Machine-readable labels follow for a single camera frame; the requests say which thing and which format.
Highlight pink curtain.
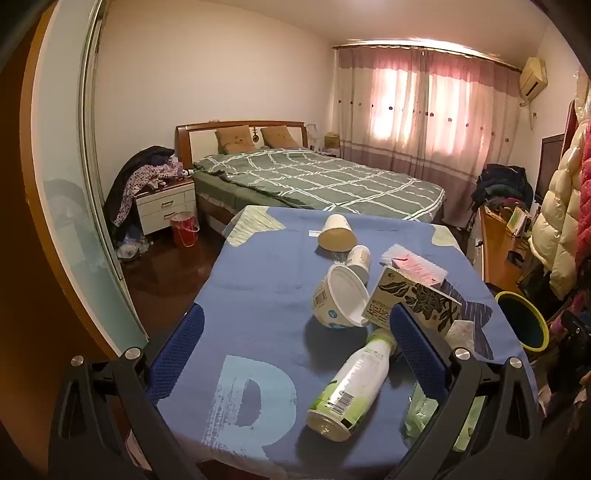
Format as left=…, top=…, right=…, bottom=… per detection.
left=333, top=45, right=522, bottom=195

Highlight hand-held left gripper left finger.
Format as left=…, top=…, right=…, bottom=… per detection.
left=48, top=305, right=206, bottom=480

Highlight floral print carton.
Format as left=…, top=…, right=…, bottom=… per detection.
left=361, top=267, right=463, bottom=337

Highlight black monitor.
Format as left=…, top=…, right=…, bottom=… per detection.
left=534, top=134, right=566, bottom=206

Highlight dark bin with yellow rim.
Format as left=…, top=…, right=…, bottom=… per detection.
left=495, top=291, right=550, bottom=352

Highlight pink drink carton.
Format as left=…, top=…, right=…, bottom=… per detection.
left=392, top=256, right=450, bottom=283

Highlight red bucket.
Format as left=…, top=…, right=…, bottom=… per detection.
left=170, top=211, right=200, bottom=247

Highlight small white bottle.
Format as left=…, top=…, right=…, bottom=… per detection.
left=345, top=245, right=372, bottom=283

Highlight paper cup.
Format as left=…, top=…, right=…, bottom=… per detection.
left=317, top=213, right=358, bottom=252

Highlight dark clothes heap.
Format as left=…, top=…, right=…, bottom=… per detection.
left=470, top=164, right=536, bottom=213

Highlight cream down jacket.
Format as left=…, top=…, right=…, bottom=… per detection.
left=529, top=117, right=591, bottom=301

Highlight white yogurt tub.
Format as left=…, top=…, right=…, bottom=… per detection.
left=312, top=264, right=372, bottom=329

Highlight white nightstand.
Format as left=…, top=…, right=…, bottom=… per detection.
left=134, top=179, right=198, bottom=236

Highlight bed with green plaid cover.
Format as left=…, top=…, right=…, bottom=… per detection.
left=174, top=121, right=448, bottom=232

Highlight green plastic wrapper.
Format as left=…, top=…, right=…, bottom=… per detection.
left=401, top=383, right=472, bottom=450

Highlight brown pillow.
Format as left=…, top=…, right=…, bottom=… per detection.
left=215, top=126, right=256, bottom=154
left=260, top=126, right=298, bottom=149

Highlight wooden cabinet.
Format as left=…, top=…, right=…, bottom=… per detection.
left=466, top=205, right=541, bottom=296

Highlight wall air conditioner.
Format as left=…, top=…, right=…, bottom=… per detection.
left=518, top=56, right=549, bottom=108

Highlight blue printed tablecloth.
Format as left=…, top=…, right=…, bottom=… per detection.
left=154, top=205, right=539, bottom=467

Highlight curtain rod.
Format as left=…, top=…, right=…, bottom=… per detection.
left=332, top=43, right=525, bottom=72

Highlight glass wardrobe sliding door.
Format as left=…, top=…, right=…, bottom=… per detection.
left=18, top=0, right=148, bottom=361

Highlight pile of clothes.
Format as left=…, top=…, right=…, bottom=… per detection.
left=104, top=145, right=185, bottom=241

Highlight upright books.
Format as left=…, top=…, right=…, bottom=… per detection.
left=505, top=205, right=532, bottom=238

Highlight green white plastic bottle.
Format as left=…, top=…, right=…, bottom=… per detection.
left=305, top=329, right=399, bottom=443

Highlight crumpled plastic bags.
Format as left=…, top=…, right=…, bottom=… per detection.
left=115, top=235, right=151, bottom=261

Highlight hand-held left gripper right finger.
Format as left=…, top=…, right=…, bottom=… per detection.
left=390, top=304, right=543, bottom=480

